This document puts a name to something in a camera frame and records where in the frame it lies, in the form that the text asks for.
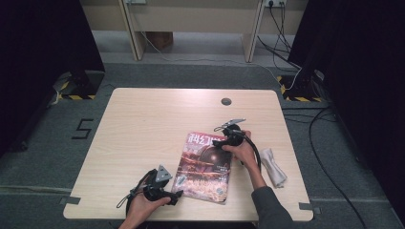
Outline long black floor cable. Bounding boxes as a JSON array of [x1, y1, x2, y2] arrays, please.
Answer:
[[308, 107, 369, 229]]

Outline grey tape strip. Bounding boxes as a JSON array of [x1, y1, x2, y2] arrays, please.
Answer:
[[299, 202, 322, 215], [59, 196, 81, 206]]

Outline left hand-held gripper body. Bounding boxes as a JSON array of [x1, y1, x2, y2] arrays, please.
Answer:
[[142, 164, 175, 202]]

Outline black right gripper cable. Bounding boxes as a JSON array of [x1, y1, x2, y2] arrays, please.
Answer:
[[237, 130, 263, 173]]

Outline glossy magazine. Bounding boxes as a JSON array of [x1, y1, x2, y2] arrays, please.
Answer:
[[171, 132, 233, 205]]

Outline white wall socket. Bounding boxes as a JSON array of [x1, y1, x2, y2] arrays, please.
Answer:
[[264, 0, 288, 8]]

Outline person's left hand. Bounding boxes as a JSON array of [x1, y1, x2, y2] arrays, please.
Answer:
[[126, 192, 172, 223]]

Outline stand base with hazard tape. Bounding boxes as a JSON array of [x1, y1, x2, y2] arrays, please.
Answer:
[[52, 70, 105, 101], [276, 70, 326, 103]]

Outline black wall socket cables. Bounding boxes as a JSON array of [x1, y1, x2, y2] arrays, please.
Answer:
[[257, 0, 302, 71]]

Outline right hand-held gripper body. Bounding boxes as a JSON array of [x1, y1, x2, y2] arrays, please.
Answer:
[[219, 118, 246, 147]]

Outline long white floor cable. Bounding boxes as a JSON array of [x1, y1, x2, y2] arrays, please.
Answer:
[[139, 31, 302, 91]]

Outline brown cardboard box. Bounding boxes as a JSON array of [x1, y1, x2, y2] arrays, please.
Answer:
[[146, 31, 174, 52]]

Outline black curtain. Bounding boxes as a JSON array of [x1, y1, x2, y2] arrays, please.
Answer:
[[0, 0, 106, 156], [288, 0, 405, 218]]

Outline short black floor cables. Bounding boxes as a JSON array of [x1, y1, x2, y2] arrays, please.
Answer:
[[281, 106, 337, 124]]

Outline white cloth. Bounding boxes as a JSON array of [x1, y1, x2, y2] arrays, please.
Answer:
[[258, 147, 288, 189]]

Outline person's right hand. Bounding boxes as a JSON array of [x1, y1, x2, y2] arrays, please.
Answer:
[[222, 130, 259, 171]]

